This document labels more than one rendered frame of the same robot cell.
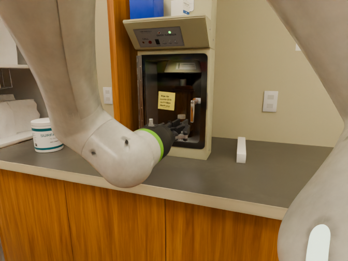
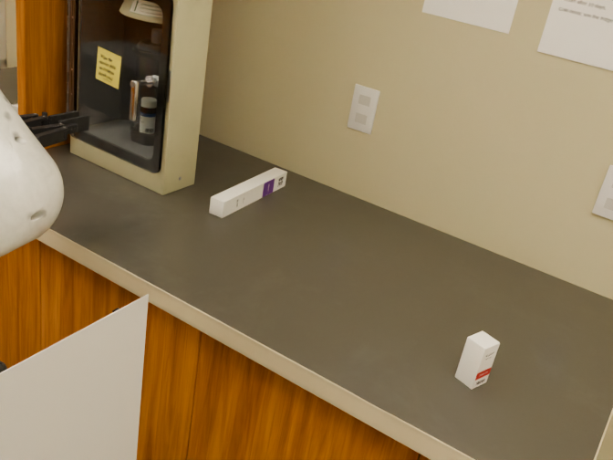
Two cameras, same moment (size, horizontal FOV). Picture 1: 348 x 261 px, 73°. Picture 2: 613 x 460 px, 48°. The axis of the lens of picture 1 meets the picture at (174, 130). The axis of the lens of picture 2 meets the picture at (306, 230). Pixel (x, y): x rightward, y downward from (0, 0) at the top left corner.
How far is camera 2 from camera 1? 88 cm
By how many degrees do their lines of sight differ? 15
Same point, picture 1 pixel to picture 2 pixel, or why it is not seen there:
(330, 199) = not seen: outside the picture
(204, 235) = (85, 310)
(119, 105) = (26, 57)
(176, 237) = (53, 304)
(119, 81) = (28, 12)
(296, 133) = (400, 190)
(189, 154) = (139, 177)
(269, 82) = (367, 67)
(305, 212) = not seen: outside the picture
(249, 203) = (126, 273)
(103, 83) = not seen: outside the picture
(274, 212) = (153, 294)
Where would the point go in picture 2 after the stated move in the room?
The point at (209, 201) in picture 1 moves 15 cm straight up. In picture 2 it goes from (82, 256) to (84, 186)
